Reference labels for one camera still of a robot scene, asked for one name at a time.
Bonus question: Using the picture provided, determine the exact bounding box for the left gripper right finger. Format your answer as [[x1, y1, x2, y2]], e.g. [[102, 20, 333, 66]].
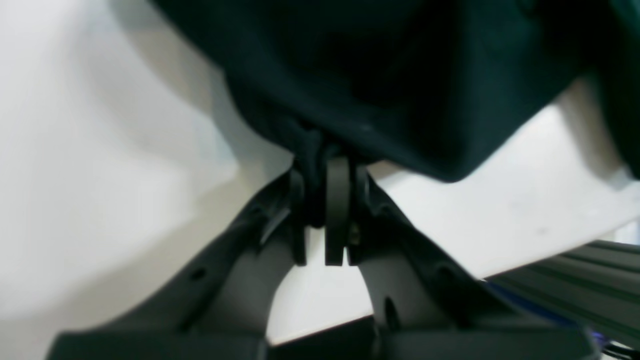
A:
[[325, 157, 599, 360]]

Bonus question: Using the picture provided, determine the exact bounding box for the black T-shirt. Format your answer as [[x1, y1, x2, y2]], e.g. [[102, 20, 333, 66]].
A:
[[153, 0, 639, 187]]

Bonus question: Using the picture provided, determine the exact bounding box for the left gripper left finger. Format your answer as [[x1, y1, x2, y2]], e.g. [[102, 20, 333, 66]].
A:
[[47, 168, 306, 360]]

